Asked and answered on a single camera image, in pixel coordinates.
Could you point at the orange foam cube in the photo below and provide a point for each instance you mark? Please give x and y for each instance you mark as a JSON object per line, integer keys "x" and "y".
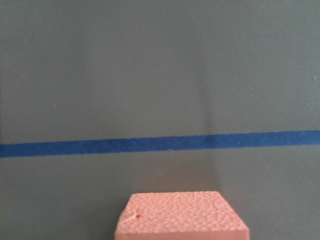
{"x": 191, "y": 215}

